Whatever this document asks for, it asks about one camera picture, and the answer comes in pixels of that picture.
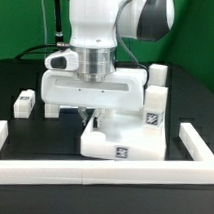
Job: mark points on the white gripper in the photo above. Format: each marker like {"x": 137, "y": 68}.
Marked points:
{"x": 122, "y": 89}

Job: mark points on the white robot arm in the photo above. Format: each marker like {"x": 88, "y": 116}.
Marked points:
{"x": 86, "y": 74}

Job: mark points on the white L-shaped corner fence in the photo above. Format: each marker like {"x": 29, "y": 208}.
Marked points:
{"x": 199, "y": 170}

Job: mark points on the white desk top tray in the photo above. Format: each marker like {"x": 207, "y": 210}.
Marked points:
{"x": 125, "y": 137}

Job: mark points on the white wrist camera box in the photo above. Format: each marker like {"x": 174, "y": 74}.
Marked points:
{"x": 66, "y": 60}

